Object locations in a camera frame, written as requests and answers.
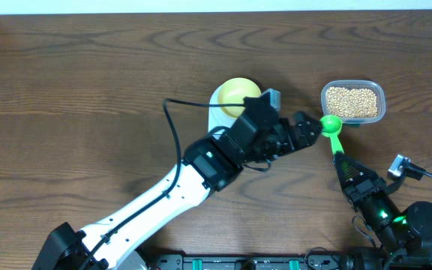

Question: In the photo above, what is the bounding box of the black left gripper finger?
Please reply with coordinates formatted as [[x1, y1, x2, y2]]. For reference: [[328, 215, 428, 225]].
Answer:
[[289, 129, 321, 153], [293, 111, 323, 139]]

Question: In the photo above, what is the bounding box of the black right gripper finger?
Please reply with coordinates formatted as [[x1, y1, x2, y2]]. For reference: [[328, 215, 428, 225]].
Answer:
[[333, 151, 355, 188], [347, 155, 377, 184]]

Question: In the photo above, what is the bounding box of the green plastic scoop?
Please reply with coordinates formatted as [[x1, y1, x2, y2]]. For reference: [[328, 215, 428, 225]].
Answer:
[[320, 115, 344, 155]]

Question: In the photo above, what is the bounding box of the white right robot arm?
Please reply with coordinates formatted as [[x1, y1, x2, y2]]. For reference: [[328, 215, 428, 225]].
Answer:
[[333, 152, 432, 269]]

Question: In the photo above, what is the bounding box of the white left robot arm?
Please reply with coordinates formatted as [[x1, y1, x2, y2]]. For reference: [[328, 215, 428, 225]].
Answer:
[[33, 97, 323, 269]]

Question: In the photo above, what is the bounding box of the yellow plastic bowl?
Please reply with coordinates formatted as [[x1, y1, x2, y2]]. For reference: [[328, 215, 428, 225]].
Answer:
[[214, 77, 262, 119]]

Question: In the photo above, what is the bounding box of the white digital kitchen scale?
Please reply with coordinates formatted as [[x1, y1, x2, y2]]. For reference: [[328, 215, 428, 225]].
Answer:
[[208, 81, 245, 131]]

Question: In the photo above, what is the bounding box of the clear container of soybeans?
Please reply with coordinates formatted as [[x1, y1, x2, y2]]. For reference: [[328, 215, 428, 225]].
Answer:
[[321, 79, 386, 125]]

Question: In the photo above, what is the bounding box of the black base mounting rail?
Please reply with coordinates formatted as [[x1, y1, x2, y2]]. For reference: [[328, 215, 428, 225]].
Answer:
[[146, 253, 432, 270]]

